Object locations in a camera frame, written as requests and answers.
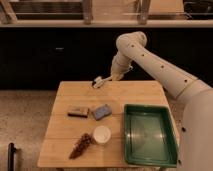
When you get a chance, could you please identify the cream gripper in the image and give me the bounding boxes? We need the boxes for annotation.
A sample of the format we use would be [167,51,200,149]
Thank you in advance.
[111,54,133,81]

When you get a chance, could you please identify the white handled dish brush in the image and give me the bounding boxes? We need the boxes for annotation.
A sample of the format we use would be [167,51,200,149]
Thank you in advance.
[92,76,112,89]

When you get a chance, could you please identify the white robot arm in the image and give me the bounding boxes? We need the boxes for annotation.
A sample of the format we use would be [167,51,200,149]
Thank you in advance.
[111,31,213,171]

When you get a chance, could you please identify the brown wooden block brush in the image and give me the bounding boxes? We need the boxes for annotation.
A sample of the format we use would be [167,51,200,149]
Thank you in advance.
[67,106,89,118]

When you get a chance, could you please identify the green plastic tray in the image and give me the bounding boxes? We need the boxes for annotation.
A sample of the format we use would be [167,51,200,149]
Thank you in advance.
[123,104,178,168]

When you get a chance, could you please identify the blue sponge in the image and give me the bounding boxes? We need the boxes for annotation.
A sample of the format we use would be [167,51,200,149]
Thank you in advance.
[93,104,112,120]

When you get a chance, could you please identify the white paper cup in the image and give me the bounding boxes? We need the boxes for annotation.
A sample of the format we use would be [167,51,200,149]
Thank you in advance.
[93,126,111,144]

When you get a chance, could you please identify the wooden table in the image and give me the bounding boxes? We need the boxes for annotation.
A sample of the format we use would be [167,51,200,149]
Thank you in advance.
[38,81,179,168]

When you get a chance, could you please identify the dark cabinet counter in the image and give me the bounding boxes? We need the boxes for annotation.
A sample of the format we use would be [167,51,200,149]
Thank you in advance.
[0,26,213,90]

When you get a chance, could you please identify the brown pine cone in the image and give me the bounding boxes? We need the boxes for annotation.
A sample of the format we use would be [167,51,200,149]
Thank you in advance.
[69,133,92,159]

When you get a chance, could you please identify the black post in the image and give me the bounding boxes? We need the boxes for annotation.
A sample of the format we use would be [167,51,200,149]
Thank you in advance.
[7,143,16,171]

